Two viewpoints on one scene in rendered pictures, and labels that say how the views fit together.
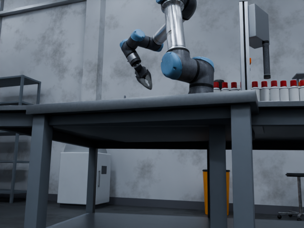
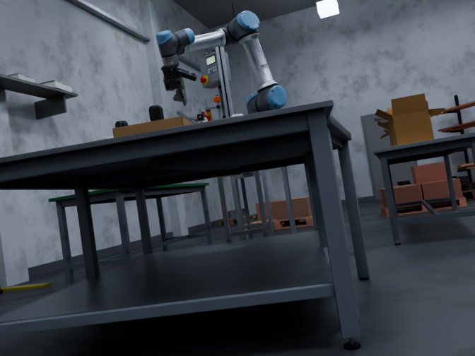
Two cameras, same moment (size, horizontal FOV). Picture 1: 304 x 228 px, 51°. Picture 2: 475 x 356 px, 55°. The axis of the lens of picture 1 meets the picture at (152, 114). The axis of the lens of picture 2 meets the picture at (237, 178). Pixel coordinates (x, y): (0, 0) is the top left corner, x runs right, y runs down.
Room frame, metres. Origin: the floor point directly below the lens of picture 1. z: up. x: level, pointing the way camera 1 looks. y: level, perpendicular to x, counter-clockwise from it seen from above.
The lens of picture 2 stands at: (1.75, 2.26, 0.55)
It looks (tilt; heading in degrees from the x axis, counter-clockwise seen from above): 3 degrees up; 268
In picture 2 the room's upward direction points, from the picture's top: 9 degrees counter-clockwise
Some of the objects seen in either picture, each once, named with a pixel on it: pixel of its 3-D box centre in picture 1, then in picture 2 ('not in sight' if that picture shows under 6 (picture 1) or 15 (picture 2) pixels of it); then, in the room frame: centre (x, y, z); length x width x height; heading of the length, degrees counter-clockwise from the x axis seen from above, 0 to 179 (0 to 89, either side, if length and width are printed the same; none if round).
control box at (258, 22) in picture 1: (254, 27); (214, 70); (1.69, -0.57, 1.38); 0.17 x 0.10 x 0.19; 136
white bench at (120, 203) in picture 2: not in sight; (147, 227); (2.61, -2.53, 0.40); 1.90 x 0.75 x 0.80; 69
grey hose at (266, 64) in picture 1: (266, 59); (223, 102); (1.67, -0.62, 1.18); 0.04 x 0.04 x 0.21
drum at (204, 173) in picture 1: (216, 191); not in sight; (4.51, -0.90, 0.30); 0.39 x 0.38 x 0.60; 159
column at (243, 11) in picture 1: (244, 60); (227, 99); (1.65, -0.49, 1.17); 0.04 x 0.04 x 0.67; 81
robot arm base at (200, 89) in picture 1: (201, 96); not in sight; (1.49, -0.23, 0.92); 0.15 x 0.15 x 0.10
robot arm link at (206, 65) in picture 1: (200, 73); (258, 107); (1.49, -0.23, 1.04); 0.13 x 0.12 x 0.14; 121
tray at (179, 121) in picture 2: not in sight; (160, 133); (1.96, 0.51, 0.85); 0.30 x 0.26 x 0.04; 81
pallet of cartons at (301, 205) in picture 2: not in sight; (285, 212); (0.82, -4.97, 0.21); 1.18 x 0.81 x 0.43; 149
